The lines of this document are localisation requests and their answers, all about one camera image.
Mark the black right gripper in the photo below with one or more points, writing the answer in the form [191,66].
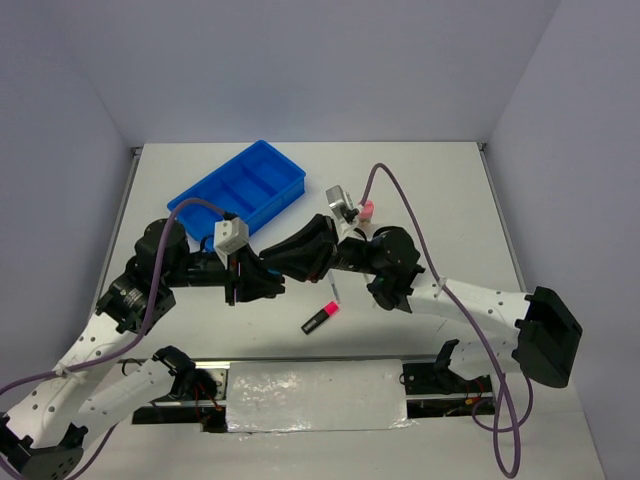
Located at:
[306,255]

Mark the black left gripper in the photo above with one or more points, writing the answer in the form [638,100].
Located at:
[243,279]

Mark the pink capped black highlighter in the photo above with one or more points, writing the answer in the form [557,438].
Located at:
[320,317]

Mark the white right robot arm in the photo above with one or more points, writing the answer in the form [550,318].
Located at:
[534,334]

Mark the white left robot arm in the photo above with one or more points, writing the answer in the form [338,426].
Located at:
[45,435]

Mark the pink lidded small bottle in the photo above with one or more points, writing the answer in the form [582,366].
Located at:
[367,211]

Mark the blue compartment tray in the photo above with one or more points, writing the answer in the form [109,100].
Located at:
[257,185]

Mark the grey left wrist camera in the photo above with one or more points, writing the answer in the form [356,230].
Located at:
[230,235]

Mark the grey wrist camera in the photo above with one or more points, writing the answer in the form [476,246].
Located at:
[343,211]
[230,235]

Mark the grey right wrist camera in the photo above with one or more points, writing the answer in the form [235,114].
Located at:
[343,211]

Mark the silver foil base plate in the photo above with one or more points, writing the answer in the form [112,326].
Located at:
[292,397]

